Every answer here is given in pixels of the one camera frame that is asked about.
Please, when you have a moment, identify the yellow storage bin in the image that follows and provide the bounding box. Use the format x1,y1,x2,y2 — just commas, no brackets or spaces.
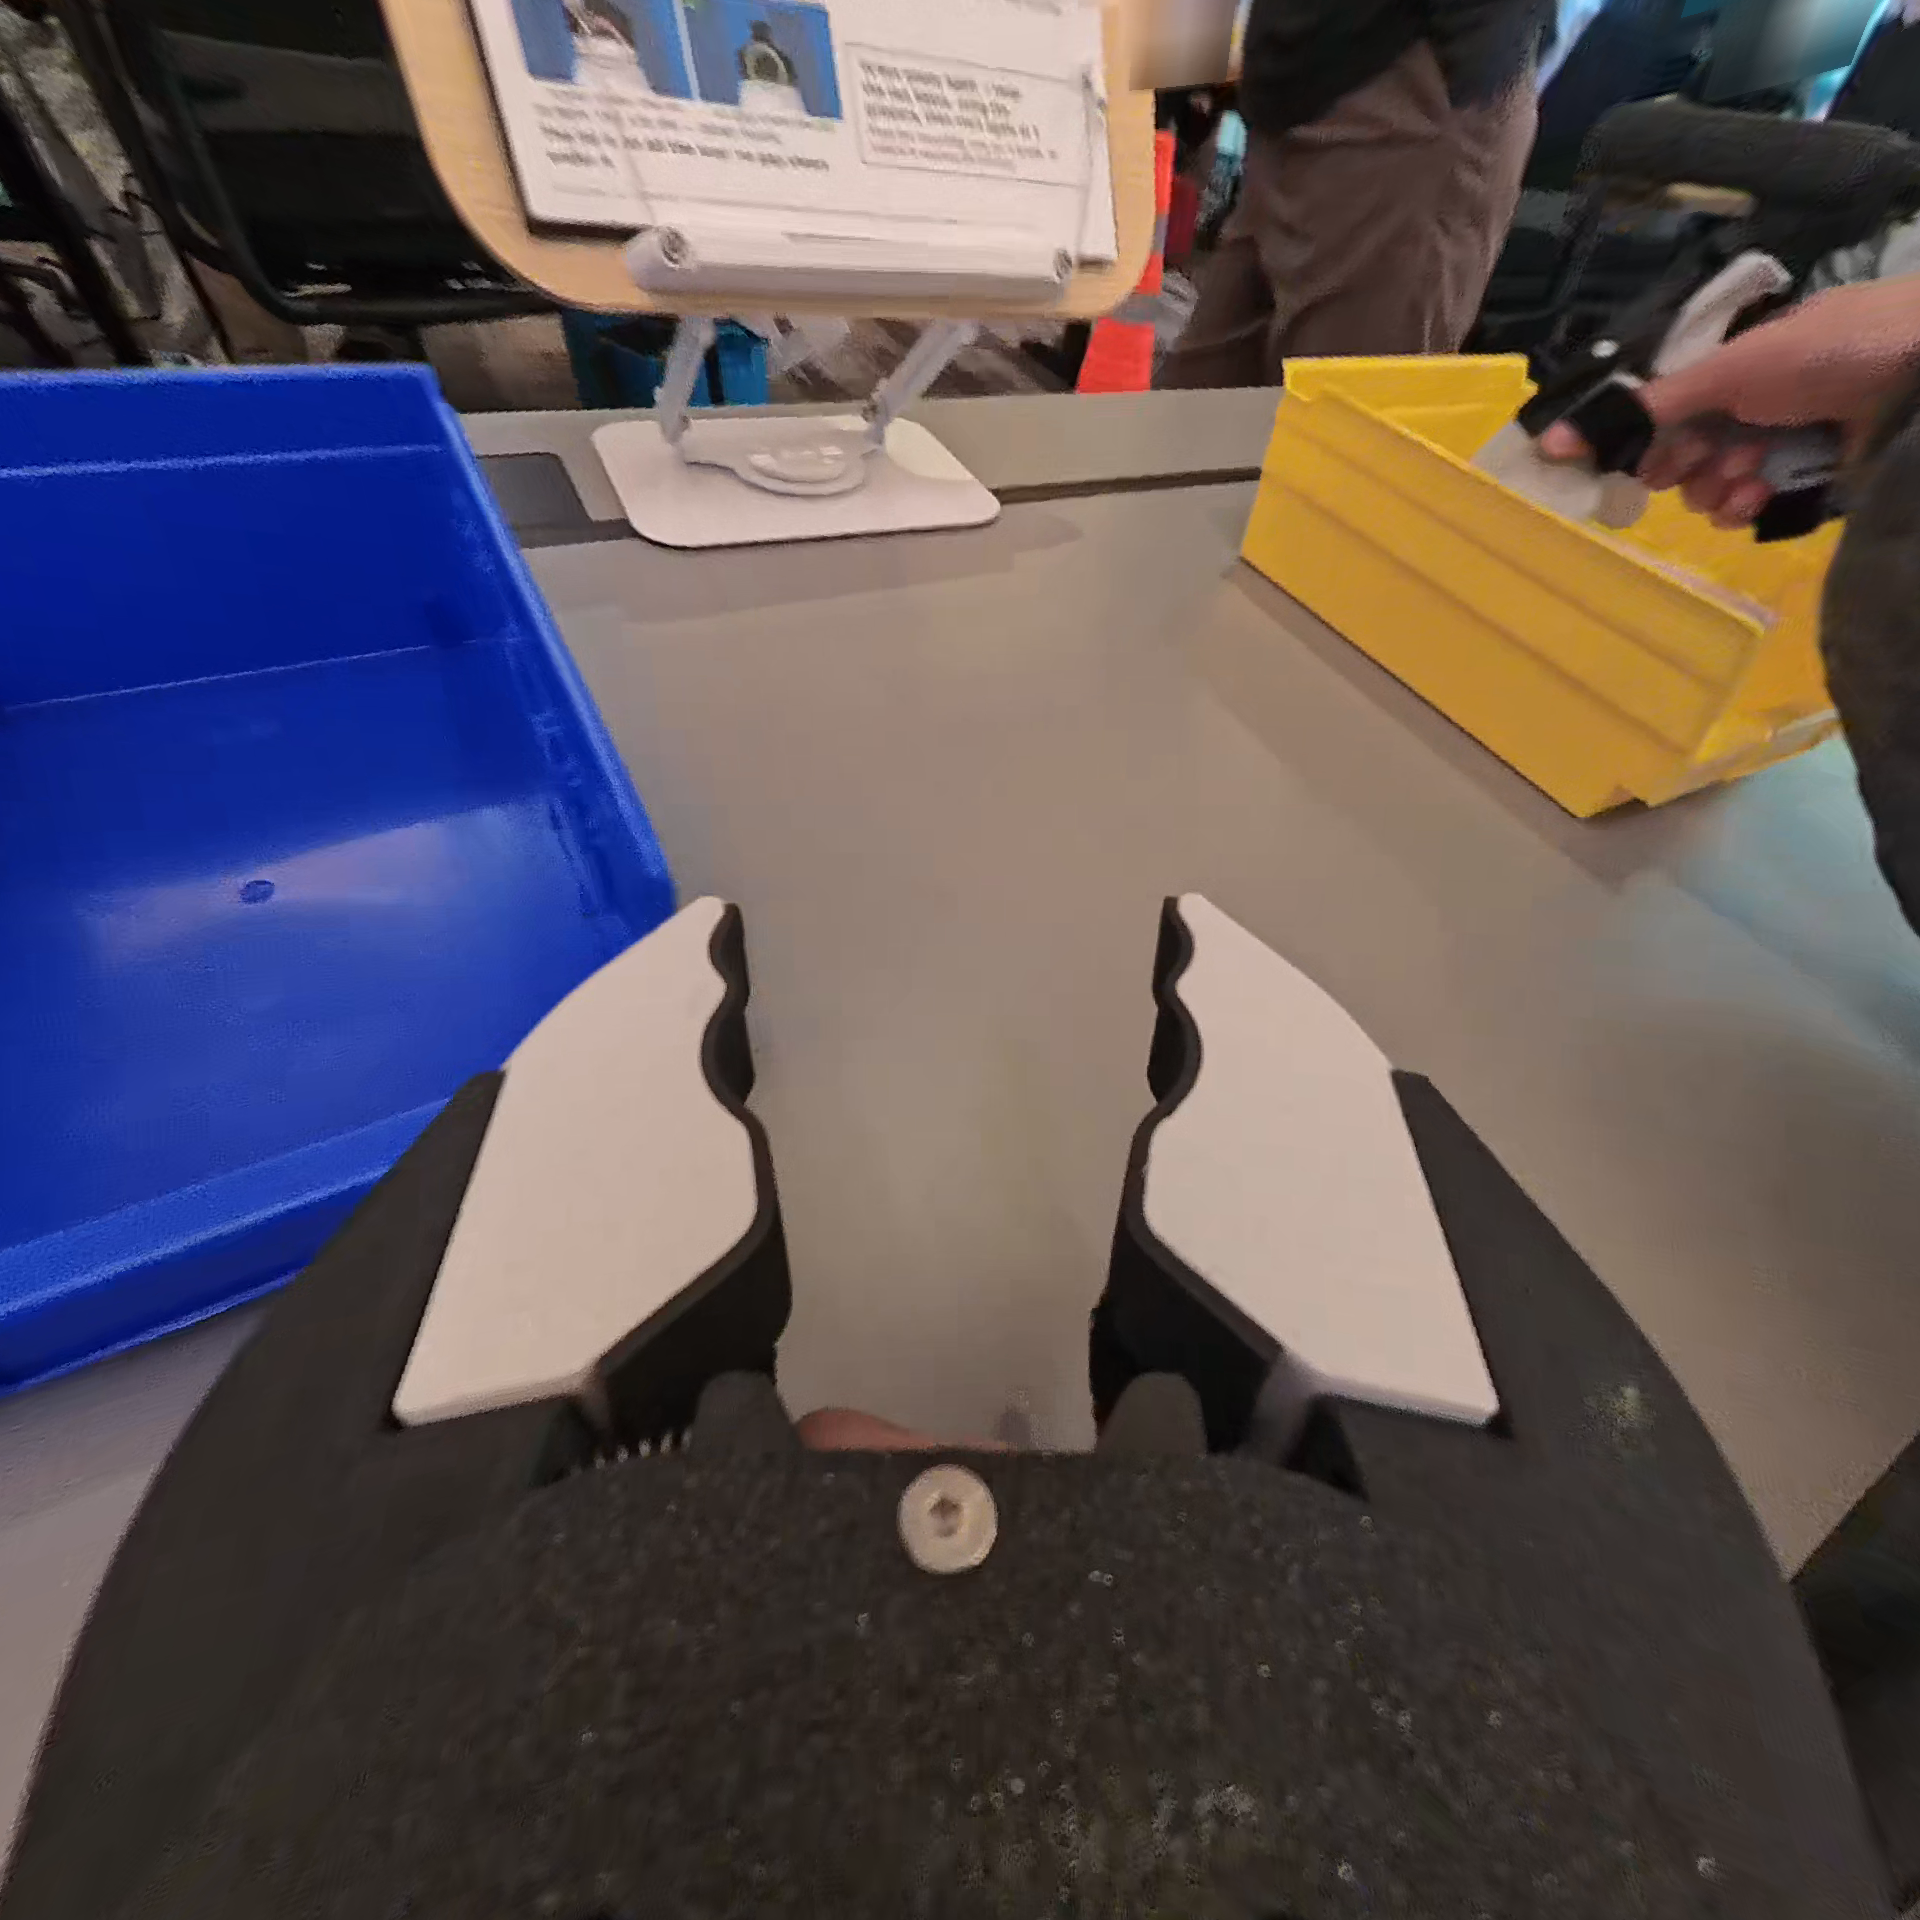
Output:
1239,355,1846,820

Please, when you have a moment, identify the blue floor box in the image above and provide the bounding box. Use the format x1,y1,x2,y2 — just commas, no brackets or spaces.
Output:
565,311,772,411

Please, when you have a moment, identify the instruction sheet on stand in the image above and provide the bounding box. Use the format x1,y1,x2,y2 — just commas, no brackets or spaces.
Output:
383,0,1156,320

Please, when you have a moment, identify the grey table cable hatch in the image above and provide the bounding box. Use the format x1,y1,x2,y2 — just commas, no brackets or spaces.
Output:
472,450,632,550

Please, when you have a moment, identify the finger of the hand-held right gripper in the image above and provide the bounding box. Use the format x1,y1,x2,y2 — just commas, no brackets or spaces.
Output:
1469,422,1652,532

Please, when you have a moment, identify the black office chair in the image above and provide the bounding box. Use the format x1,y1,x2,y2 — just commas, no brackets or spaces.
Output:
89,0,525,322
1513,98,1920,364

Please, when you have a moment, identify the blue storage bin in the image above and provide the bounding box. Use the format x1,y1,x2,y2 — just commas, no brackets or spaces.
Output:
0,364,676,1398

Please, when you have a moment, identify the person's right hand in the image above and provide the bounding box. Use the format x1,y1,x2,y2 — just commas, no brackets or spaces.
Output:
1546,278,1920,527

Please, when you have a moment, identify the orange traffic cone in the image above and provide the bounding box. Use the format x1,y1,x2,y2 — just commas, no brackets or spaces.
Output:
1076,131,1179,395

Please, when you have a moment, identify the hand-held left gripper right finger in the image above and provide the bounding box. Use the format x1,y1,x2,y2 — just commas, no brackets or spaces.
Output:
1087,894,1503,1465

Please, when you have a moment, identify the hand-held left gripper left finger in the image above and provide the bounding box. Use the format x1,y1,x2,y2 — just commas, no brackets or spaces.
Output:
393,898,790,1448

